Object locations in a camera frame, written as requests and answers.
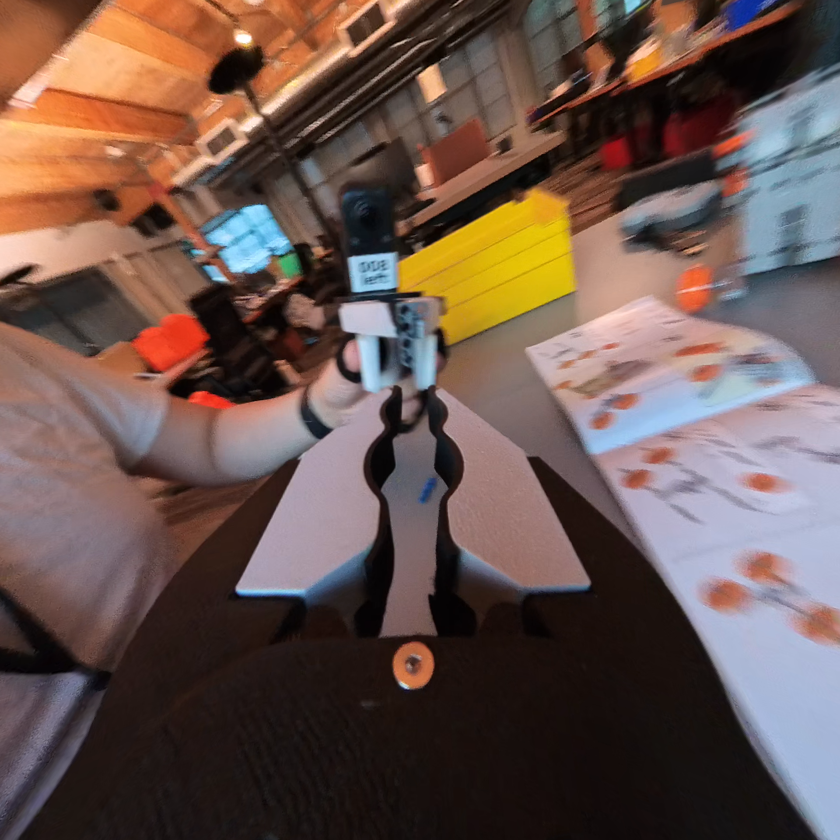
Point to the dark tracked toy chassis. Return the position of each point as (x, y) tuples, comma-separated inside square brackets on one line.
[(669, 210)]

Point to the blue connector pin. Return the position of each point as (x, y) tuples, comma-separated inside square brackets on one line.
[(428, 490)]

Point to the partly built toy robot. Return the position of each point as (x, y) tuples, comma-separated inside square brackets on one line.
[(787, 184)]

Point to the grey desk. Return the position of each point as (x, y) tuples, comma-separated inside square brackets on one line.
[(512, 367)]

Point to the person's left hand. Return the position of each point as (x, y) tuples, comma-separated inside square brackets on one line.
[(334, 400)]

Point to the grey beam with blue pins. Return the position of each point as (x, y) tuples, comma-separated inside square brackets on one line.
[(410, 328)]

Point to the black pole lamp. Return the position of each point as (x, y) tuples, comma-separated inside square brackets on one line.
[(236, 69)]

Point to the yellow storage bin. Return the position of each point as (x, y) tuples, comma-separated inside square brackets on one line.
[(499, 275)]

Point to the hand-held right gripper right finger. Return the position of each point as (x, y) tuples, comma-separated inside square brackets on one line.
[(505, 525)]

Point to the open instruction booklet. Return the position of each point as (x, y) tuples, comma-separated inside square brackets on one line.
[(722, 459)]

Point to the orange beanbag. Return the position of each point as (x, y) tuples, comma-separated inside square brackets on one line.
[(170, 341)]

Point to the orange toy wheel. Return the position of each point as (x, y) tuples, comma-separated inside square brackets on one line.
[(695, 289)]

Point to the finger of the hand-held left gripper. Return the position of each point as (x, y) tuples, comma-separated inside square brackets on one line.
[(367, 320), (435, 318)]

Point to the black wristband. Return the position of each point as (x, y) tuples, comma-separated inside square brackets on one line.
[(315, 413)]

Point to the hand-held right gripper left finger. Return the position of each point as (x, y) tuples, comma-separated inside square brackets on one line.
[(315, 525)]

